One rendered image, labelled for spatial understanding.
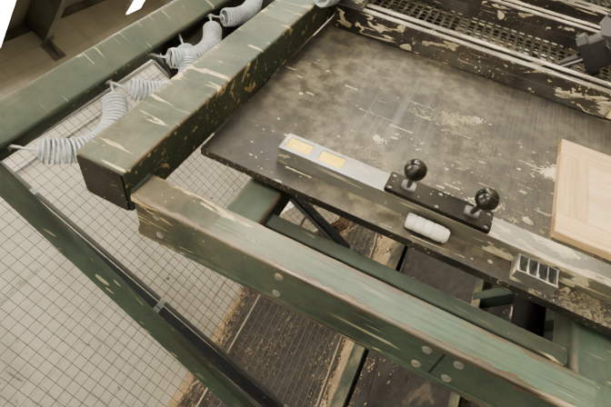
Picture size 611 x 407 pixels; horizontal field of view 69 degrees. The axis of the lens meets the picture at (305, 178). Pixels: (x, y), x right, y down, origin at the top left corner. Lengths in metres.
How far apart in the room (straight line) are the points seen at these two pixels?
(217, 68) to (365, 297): 0.56
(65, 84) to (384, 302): 1.00
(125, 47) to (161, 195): 0.76
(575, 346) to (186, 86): 0.84
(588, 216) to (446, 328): 0.46
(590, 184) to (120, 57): 1.25
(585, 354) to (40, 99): 1.28
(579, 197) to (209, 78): 0.80
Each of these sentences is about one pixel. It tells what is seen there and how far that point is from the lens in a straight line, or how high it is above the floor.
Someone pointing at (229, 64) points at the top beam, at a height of 1.88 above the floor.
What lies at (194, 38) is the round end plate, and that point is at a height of 2.07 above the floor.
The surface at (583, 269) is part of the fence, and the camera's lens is 0.91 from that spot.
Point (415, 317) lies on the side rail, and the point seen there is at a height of 1.41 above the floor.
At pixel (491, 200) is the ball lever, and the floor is 1.44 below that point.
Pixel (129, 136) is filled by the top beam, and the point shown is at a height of 1.89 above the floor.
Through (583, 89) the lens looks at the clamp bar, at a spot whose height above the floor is 1.23.
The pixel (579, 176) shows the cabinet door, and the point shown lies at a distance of 1.13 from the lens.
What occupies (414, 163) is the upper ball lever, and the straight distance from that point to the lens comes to 0.74.
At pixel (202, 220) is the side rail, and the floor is 1.71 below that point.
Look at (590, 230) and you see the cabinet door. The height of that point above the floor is 1.18.
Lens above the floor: 1.81
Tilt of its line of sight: 13 degrees down
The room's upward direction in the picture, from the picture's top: 44 degrees counter-clockwise
